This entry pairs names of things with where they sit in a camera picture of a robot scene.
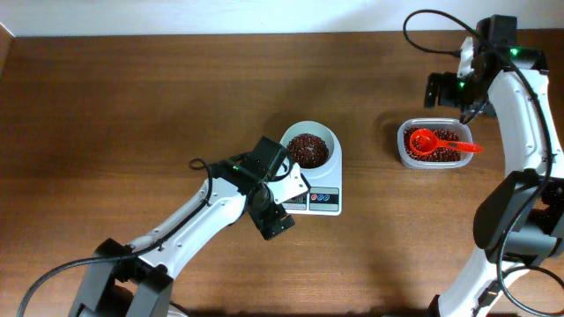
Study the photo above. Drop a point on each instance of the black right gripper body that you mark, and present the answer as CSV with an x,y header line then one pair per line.
x,y
436,91

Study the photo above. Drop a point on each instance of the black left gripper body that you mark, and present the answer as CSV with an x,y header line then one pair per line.
x,y
273,224

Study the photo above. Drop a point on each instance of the red plastic scoop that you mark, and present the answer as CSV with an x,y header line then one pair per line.
x,y
424,142

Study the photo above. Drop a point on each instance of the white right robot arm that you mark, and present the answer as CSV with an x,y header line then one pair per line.
x,y
520,224

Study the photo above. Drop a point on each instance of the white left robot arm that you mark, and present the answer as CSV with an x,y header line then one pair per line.
x,y
137,279

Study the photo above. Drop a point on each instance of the white digital kitchen scale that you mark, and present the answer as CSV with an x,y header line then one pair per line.
x,y
324,196

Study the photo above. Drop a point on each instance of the red beans in bowl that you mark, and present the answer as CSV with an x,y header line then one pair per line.
x,y
308,150

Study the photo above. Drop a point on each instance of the grey round bowl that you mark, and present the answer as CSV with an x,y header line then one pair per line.
x,y
329,137

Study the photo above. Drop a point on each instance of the clear plastic food container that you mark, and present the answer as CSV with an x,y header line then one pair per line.
x,y
453,125

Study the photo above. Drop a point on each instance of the red adzuki beans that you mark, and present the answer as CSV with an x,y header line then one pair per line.
x,y
439,154

